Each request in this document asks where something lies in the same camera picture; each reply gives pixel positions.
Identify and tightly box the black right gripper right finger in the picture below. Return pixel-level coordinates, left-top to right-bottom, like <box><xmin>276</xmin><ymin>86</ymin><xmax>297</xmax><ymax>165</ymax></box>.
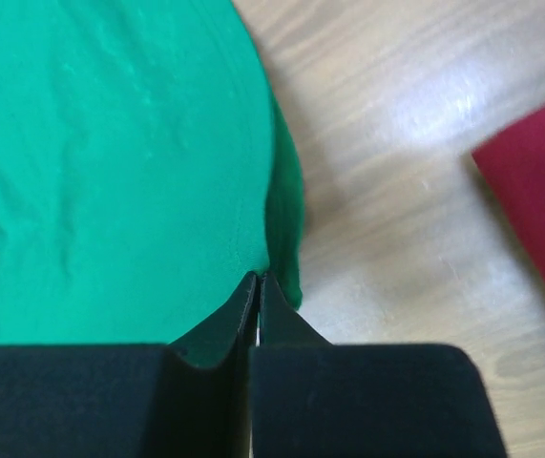
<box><xmin>259</xmin><ymin>273</ymin><xmax>332</xmax><ymax>346</ymax></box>

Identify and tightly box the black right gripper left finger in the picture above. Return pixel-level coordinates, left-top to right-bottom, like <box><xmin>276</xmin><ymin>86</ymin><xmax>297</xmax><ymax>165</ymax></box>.
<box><xmin>169</xmin><ymin>270</ymin><xmax>259</xmax><ymax>371</ymax></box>

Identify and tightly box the green t-shirt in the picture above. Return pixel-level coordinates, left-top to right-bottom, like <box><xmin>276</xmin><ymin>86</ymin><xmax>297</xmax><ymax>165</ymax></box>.
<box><xmin>0</xmin><ymin>1</ymin><xmax>304</xmax><ymax>344</ymax></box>

